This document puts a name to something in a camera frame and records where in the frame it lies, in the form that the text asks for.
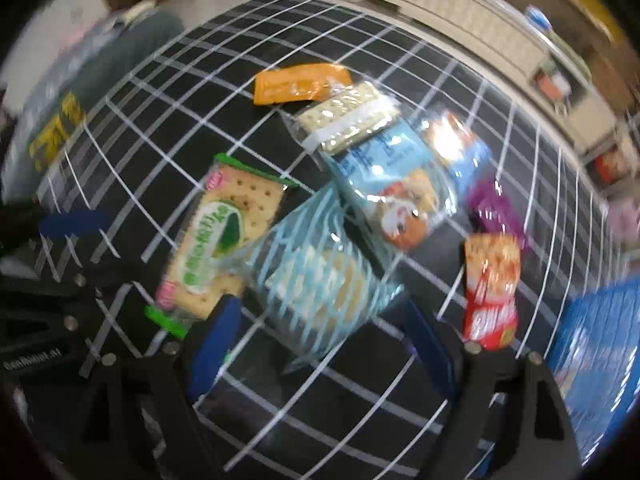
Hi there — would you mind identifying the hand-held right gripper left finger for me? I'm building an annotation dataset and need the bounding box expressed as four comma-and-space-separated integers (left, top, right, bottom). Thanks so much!
79, 294, 246, 480

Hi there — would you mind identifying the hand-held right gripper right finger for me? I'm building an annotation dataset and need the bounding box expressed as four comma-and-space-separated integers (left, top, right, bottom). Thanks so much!
400, 300, 586, 480

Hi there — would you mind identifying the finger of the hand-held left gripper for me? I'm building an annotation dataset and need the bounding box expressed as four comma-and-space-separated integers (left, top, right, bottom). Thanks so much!
0, 202, 111, 261
0, 255, 177, 367

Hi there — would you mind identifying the red cracker packet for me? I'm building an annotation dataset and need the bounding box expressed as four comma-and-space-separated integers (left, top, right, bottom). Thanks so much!
461, 232, 522, 352

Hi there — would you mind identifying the green cracker packet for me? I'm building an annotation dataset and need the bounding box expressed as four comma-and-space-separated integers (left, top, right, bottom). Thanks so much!
145, 154, 300, 338

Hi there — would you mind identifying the blue striped cracker packet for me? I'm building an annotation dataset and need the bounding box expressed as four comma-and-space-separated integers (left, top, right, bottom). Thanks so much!
235, 182, 407, 376

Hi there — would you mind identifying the purple snack packet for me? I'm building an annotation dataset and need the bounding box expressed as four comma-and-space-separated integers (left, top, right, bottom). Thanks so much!
467, 177, 528, 251

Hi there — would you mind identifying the light blue cartoon snack packet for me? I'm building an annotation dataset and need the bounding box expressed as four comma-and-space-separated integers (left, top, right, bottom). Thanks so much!
320, 120, 458, 253

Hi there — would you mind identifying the blue plastic basket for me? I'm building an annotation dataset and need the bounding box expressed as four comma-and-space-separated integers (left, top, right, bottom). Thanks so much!
545, 272, 640, 461

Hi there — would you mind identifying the blue and orange snack packet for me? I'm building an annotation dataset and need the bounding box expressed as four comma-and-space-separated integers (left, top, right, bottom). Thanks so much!
420, 107, 496, 196

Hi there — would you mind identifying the clear pale cracker packet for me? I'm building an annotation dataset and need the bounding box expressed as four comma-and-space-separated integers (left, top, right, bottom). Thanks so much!
282, 80, 401, 156

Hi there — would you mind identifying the black white checkered cloth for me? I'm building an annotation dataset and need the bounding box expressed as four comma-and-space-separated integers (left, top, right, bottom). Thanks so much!
0, 0, 626, 480

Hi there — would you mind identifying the dark cloth with yellow print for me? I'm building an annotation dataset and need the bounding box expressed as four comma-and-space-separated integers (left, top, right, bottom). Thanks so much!
0, 10, 186, 201

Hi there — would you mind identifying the red snack bag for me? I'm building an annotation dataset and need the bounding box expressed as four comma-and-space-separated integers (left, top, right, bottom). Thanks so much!
595, 147, 632, 185

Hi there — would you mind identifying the orange box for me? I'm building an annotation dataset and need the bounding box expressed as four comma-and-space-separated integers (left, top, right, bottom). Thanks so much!
535, 67, 573, 103

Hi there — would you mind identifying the white cabinet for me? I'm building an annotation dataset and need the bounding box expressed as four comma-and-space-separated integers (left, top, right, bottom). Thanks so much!
350, 0, 621, 161

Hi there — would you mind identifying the blue and white container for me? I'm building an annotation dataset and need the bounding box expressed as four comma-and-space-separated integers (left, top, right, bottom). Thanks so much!
525, 5, 553, 33

